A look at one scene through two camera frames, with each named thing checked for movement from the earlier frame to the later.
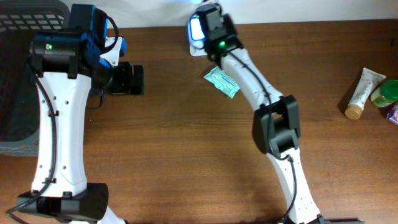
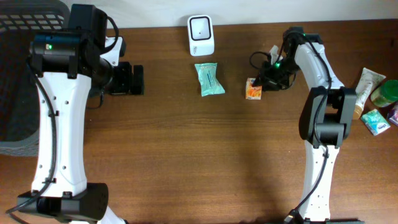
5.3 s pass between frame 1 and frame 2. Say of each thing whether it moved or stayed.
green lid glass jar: stayed
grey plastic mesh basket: stayed
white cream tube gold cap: stayed
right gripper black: moved
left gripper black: stayed
